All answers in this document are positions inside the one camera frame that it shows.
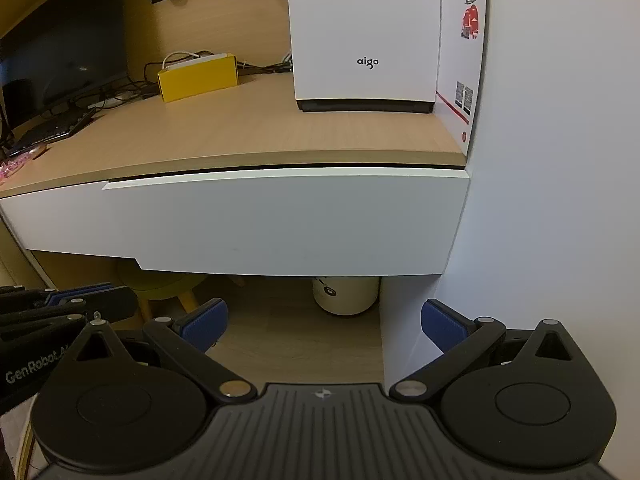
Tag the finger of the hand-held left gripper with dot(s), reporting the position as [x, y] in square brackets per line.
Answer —
[80, 291]
[107, 306]

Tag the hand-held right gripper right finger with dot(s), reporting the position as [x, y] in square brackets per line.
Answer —
[441, 325]

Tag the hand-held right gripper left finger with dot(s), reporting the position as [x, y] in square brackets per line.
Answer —
[206, 324]

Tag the white desk drawer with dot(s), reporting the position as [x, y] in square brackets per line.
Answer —
[280, 220]
[55, 220]

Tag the yellow stool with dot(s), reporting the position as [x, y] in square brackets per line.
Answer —
[160, 285]

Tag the white round bin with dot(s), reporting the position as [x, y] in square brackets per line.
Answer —
[345, 296]

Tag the black keyboard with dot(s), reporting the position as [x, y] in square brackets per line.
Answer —
[50, 130]

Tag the white power adapter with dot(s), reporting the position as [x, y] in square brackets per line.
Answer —
[105, 101]

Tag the yellow cardboard box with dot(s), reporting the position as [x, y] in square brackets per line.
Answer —
[197, 79]

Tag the black computer monitor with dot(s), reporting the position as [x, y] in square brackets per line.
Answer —
[60, 35]

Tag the white printed card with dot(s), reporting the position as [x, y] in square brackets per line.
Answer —
[462, 60]

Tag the white computer case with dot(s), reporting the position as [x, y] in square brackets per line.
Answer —
[365, 25]

